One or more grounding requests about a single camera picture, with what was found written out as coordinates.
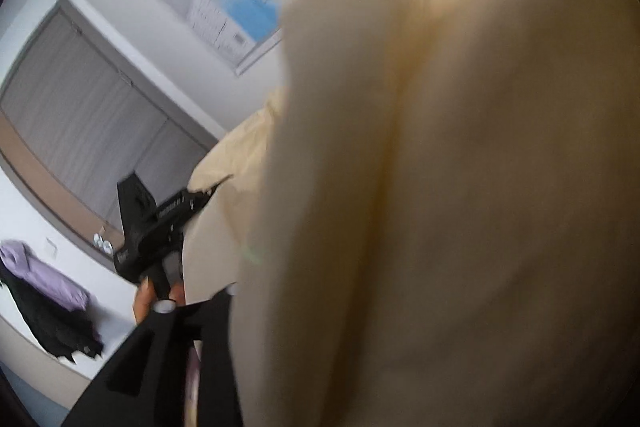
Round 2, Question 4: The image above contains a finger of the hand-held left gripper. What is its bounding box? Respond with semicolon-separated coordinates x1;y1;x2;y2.
181;185;220;210

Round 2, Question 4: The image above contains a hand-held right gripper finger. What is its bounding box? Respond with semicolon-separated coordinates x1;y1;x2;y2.
60;284;247;427

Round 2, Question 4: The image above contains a cream cloth garment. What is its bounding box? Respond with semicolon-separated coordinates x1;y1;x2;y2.
187;0;640;427

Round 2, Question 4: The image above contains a person's left hand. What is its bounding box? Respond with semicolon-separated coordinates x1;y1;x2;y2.
132;278;186;326

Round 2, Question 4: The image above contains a purple garment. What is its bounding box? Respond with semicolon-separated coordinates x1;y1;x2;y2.
0;240;89;311

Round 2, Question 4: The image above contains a black hanging garment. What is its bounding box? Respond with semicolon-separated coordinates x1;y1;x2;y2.
0;264;104;364

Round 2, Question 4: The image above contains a grey curtained window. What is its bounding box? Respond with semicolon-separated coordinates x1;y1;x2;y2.
0;0;222;260

